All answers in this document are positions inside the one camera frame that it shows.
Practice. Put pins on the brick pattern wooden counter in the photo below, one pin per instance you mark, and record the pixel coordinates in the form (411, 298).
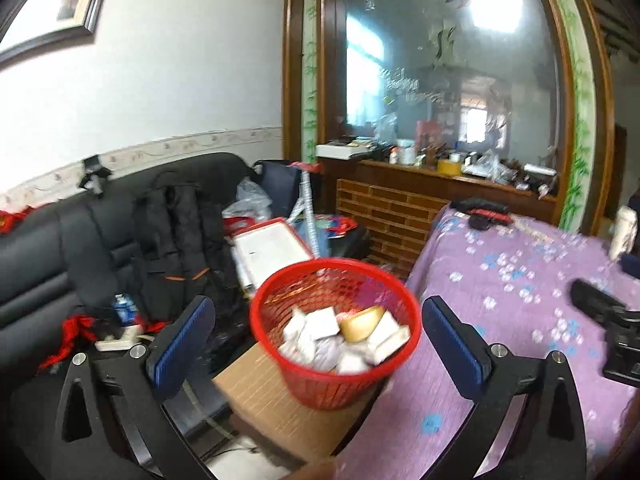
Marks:
(398, 204)

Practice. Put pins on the black leather sofa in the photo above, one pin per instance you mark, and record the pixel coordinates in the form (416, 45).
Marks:
(67, 290)

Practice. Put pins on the wooden chopsticks bundle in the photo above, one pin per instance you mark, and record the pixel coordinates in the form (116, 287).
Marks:
(525, 227)

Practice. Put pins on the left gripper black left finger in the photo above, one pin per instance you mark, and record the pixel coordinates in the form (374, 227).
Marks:
(83, 445)

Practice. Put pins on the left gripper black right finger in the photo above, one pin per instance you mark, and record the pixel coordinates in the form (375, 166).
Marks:
(548, 440)

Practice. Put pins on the red framed white board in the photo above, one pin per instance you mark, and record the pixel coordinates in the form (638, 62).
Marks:
(264, 249)

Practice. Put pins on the dark blue bag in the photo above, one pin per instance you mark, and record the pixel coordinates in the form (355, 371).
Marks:
(280, 179)

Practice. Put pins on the yellow round lid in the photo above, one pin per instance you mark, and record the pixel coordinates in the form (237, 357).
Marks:
(358, 325)

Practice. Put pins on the red mesh waste basket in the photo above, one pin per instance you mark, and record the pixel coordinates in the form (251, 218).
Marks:
(339, 374)

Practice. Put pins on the green white medicine box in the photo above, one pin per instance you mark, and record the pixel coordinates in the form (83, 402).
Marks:
(387, 338)

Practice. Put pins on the cardboard box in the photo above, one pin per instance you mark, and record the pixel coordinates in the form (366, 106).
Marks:
(289, 433)

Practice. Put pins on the purple floral tablecloth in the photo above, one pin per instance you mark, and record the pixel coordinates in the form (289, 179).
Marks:
(514, 290)

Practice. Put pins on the black backpack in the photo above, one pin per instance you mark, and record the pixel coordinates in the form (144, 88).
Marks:
(183, 251)

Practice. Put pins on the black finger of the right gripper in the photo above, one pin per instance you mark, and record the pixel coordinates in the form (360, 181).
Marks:
(593, 302)

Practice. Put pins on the black red folded umbrella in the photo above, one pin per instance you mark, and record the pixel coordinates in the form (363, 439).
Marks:
(483, 214)

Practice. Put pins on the white floral lidded cup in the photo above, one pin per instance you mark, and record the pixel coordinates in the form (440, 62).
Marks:
(624, 234)

